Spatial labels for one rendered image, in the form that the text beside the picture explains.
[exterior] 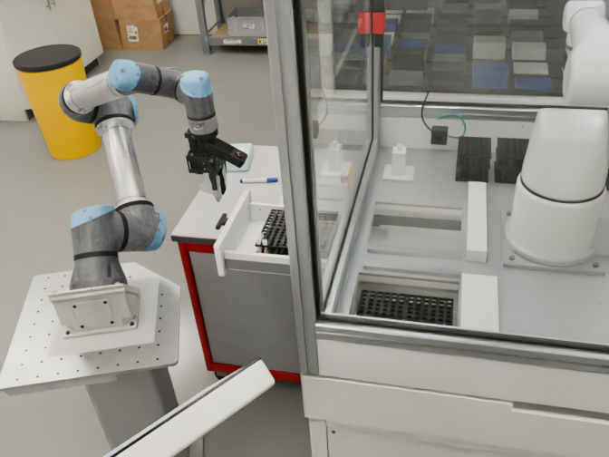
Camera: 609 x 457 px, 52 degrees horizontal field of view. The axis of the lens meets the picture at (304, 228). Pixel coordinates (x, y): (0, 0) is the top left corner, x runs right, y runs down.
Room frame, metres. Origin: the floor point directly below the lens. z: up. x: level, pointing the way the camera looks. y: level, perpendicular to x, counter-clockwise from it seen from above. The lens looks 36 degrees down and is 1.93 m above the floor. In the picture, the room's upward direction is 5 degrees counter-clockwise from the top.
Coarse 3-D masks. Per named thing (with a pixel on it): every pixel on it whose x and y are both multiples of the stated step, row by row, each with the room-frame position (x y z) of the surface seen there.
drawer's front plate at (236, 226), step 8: (248, 192) 1.60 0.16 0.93; (240, 200) 1.55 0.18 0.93; (248, 200) 1.59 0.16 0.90; (240, 208) 1.52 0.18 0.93; (248, 208) 1.58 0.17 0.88; (232, 216) 1.48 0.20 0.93; (240, 216) 1.51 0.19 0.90; (248, 216) 1.57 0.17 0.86; (232, 224) 1.44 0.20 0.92; (240, 224) 1.50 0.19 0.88; (224, 232) 1.40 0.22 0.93; (232, 232) 1.44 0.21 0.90; (240, 232) 1.49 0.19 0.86; (224, 240) 1.37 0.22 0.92; (232, 240) 1.43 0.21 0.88; (216, 248) 1.34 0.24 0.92; (224, 248) 1.36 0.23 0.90; (232, 248) 1.42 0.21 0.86; (216, 256) 1.34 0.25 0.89; (224, 256) 1.36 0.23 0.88; (224, 264) 1.35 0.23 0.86; (224, 272) 1.34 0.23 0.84
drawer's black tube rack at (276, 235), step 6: (282, 210) 1.53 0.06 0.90; (276, 216) 1.50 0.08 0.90; (282, 216) 1.50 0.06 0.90; (276, 222) 1.47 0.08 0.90; (282, 222) 1.47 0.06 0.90; (270, 228) 1.44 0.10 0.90; (276, 228) 1.44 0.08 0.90; (282, 228) 1.43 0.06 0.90; (270, 234) 1.42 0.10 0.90; (276, 234) 1.41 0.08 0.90; (282, 234) 1.41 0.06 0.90; (270, 240) 1.38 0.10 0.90; (276, 240) 1.38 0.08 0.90; (282, 240) 1.38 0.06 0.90; (264, 246) 1.36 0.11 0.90; (270, 246) 1.36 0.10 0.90; (276, 246) 1.39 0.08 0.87; (282, 246) 1.36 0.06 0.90; (264, 252) 1.37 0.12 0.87; (270, 252) 1.37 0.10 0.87; (276, 252) 1.36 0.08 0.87; (282, 252) 1.36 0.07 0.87
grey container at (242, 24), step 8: (240, 8) 5.70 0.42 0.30; (248, 8) 5.68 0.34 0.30; (256, 8) 5.66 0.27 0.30; (240, 16) 5.71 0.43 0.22; (248, 16) 5.69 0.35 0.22; (256, 16) 5.67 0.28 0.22; (264, 16) 5.65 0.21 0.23; (232, 24) 5.43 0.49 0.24; (240, 24) 5.41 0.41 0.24; (248, 24) 5.39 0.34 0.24; (256, 24) 5.38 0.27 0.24; (264, 24) 5.36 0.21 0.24; (232, 32) 5.43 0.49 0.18; (240, 32) 5.42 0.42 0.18; (248, 32) 5.40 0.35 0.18; (256, 32) 5.37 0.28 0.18; (264, 32) 5.36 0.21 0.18
